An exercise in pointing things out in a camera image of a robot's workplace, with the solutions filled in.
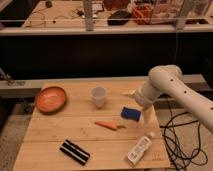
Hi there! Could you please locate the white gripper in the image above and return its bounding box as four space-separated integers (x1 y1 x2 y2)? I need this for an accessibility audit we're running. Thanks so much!
122 88 154 124

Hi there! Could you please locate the white ceramic cup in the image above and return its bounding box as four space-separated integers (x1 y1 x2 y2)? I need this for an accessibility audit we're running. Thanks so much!
90 87 106 108

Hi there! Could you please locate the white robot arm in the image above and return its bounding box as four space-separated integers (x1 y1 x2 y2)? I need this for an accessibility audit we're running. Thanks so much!
123 65 213 133

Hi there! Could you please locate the orange ceramic bowl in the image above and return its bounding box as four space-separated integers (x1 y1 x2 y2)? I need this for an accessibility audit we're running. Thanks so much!
35 86 67 113

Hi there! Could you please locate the blue sponge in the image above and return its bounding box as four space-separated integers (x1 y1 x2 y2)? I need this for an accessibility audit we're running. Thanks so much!
121 107 141 121

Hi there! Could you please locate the orange carrot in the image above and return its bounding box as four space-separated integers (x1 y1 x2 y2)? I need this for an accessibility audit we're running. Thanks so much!
95 121 126 131

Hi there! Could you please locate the white plastic bottle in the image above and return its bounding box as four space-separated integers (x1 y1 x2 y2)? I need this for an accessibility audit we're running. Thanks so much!
126 132 155 166

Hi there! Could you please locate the black striped block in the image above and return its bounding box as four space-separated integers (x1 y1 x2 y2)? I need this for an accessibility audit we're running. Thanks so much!
60 140 90 165

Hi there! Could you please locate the black bag on bench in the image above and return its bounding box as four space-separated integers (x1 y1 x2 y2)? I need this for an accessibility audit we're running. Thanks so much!
107 10 131 26

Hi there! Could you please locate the orange crate on bench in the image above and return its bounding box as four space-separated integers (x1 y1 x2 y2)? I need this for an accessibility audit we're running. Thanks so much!
132 5 153 25

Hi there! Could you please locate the black floor cable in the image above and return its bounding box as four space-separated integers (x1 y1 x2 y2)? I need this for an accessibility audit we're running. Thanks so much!
159 98 209 171

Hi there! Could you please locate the grey metal post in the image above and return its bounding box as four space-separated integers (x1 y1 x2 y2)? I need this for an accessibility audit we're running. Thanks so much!
83 0 93 31

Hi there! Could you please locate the metal clamp bracket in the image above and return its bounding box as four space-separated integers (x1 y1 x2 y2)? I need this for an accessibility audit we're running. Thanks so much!
0 67 25 86

